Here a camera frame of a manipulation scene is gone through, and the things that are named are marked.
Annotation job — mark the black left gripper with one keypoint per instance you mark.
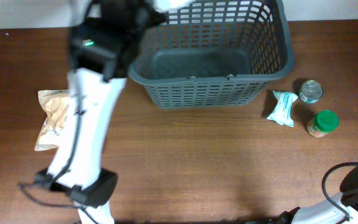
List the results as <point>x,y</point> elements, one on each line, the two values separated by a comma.
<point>160,21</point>

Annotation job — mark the beige paper bag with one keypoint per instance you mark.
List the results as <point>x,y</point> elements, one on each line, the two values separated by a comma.
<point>55,104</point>

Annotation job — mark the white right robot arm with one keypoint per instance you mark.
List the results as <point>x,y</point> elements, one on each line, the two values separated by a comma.
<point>339,208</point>

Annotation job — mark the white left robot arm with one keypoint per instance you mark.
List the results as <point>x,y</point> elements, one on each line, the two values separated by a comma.
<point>101,50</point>

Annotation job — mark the white green wipes pack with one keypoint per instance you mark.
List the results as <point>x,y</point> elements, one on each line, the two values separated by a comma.
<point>282,112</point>

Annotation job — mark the grey plastic lattice basket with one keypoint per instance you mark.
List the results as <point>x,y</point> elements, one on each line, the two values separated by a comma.
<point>215,53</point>

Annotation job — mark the silver tin can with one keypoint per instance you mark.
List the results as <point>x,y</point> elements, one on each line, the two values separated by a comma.
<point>311,91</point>

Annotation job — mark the green-lidded jar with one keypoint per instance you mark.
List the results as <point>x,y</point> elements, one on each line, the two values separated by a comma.
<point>322,124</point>

